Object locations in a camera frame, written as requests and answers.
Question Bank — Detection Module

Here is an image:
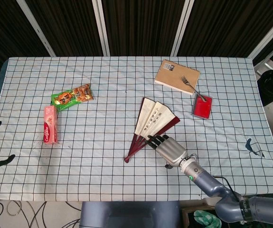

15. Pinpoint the brown spiral notebook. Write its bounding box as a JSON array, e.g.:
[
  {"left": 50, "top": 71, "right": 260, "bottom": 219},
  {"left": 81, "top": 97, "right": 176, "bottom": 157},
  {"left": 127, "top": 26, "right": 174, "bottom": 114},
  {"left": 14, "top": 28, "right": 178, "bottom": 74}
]
[{"left": 154, "top": 59, "right": 201, "bottom": 95}]

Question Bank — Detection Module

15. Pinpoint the cardboard box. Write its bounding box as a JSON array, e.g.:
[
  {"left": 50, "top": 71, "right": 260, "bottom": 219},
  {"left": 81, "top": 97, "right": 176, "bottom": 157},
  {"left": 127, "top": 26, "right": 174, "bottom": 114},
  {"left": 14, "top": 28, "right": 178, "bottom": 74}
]
[{"left": 181, "top": 203, "right": 225, "bottom": 228}]

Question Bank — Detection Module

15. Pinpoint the green orange snack bag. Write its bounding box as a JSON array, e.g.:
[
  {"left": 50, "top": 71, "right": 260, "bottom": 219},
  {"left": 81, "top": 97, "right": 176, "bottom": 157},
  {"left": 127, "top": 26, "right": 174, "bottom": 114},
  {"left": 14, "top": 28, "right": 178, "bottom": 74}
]
[{"left": 50, "top": 83, "right": 94, "bottom": 112}]

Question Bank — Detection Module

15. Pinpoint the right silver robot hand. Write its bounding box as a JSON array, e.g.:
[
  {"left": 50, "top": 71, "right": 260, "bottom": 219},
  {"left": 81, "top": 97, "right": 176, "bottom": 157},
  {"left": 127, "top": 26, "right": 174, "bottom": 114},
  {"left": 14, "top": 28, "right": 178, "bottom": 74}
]
[{"left": 145, "top": 133, "right": 189, "bottom": 170}]

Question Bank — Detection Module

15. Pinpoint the blue-grey robot torso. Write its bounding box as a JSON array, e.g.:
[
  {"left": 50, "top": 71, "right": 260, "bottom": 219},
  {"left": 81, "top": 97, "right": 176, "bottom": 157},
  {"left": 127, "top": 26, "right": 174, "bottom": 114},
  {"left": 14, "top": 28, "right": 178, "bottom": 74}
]
[{"left": 79, "top": 200, "right": 182, "bottom": 228}]

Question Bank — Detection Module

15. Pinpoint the white grid-patterned tablecloth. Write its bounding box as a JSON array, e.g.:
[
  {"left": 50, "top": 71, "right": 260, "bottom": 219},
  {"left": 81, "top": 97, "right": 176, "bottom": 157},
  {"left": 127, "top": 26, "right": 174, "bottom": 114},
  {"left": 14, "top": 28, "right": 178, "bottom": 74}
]
[{"left": 0, "top": 56, "right": 273, "bottom": 202}]

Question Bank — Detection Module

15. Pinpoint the pink Colgate toothpaste box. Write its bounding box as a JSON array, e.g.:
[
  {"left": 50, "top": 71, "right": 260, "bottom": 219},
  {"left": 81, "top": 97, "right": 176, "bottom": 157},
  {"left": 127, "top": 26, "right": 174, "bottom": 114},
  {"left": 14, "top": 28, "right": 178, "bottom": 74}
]
[{"left": 43, "top": 105, "right": 59, "bottom": 145}]

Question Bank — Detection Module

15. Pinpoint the red paper folding fan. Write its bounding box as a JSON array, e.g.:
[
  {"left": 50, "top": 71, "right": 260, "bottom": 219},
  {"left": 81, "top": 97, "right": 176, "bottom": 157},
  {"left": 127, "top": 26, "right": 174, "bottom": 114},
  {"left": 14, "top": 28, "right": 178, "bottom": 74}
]
[{"left": 123, "top": 96, "right": 181, "bottom": 164}]

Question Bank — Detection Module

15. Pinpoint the metal fork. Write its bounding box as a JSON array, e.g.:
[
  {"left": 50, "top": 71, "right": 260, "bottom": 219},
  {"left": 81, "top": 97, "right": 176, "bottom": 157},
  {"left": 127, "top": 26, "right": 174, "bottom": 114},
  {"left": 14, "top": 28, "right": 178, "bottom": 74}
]
[{"left": 180, "top": 75, "right": 207, "bottom": 102}]

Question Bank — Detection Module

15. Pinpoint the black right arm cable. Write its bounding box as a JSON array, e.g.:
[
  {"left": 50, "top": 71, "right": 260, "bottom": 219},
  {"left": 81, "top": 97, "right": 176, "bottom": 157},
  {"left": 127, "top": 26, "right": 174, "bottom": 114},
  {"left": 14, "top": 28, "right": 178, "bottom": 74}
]
[{"left": 213, "top": 175, "right": 243, "bottom": 198}]

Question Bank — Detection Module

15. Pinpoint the black bin bag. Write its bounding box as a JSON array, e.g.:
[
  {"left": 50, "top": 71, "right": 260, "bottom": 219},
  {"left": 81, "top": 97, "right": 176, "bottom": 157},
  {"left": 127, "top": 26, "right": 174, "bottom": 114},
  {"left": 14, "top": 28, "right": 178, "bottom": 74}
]
[{"left": 256, "top": 70, "right": 273, "bottom": 107}]

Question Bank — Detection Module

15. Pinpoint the black floor cable tangle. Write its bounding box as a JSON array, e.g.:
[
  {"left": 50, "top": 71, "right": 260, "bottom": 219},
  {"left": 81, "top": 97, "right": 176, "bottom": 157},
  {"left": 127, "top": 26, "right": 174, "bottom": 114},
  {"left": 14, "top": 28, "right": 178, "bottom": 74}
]
[{"left": 0, "top": 199, "right": 82, "bottom": 228}]

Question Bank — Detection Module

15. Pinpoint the green white cloth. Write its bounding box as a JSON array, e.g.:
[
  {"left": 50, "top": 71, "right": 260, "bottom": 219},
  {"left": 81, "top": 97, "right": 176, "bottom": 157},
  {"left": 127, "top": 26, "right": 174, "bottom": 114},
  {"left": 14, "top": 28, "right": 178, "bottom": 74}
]
[{"left": 193, "top": 210, "right": 222, "bottom": 228}]

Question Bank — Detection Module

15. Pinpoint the red ink pad box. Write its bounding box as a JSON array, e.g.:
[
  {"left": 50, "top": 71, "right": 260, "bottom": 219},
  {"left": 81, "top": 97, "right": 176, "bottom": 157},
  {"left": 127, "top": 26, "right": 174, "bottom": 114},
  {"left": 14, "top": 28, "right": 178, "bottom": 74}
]
[{"left": 191, "top": 93, "right": 213, "bottom": 119}]

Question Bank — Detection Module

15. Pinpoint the white partition post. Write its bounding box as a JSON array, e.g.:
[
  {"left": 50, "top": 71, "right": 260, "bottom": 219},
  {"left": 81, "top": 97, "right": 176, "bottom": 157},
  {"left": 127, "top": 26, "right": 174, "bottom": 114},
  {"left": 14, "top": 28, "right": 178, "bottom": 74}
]
[
  {"left": 16, "top": 0, "right": 56, "bottom": 57},
  {"left": 249, "top": 21, "right": 273, "bottom": 60},
  {"left": 170, "top": 0, "right": 196, "bottom": 57},
  {"left": 91, "top": 0, "right": 111, "bottom": 57}
]

